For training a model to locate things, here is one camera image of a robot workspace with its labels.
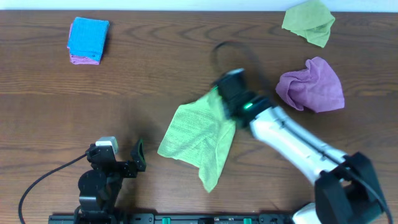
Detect folded blue cloth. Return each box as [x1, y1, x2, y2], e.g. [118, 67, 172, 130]
[67, 16, 110, 62]

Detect right black cable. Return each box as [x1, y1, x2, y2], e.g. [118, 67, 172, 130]
[210, 40, 394, 224]

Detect crumpled olive green cloth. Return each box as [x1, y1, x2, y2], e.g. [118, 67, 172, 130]
[282, 0, 335, 48]

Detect left black cable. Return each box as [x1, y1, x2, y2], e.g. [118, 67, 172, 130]
[17, 152, 88, 224]

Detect folded pink cloth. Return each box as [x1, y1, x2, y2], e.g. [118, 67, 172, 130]
[67, 22, 101, 66]

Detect crumpled purple cloth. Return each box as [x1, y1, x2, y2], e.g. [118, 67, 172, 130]
[275, 57, 345, 113]

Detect black mounting rail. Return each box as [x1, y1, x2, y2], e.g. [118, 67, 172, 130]
[48, 213, 294, 224]

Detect light green cloth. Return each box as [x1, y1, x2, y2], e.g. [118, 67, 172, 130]
[157, 88, 236, 192]

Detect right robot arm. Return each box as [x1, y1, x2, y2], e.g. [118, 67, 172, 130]
[215, 69, 394, 223]

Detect black cable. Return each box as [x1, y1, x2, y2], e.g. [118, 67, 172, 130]
[17, 152, 88, 224]
[210, 40, 394, 224]

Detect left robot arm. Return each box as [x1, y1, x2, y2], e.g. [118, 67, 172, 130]
[73, 136, 146, 223]

